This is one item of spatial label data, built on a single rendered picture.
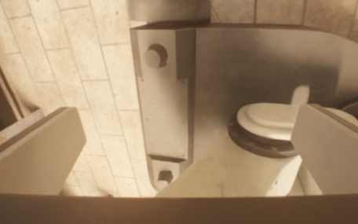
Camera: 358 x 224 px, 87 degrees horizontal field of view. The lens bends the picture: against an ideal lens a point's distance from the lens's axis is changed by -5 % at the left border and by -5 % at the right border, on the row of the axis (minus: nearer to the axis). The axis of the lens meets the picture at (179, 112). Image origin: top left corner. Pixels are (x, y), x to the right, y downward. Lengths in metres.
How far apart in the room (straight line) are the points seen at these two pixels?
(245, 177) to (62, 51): 0.75
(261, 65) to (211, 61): 0.11
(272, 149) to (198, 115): 0.23
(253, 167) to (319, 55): 0.28
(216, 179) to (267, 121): 0.13
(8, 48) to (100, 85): 0.42
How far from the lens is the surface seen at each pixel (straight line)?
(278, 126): 0.36
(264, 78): 0.48
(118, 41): 0.71
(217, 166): 0.32
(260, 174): 0.32
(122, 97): 0.78
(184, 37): 0.43
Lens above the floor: 0.62
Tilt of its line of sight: 59 degrees down
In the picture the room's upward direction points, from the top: 155 degrees counter-clockwise
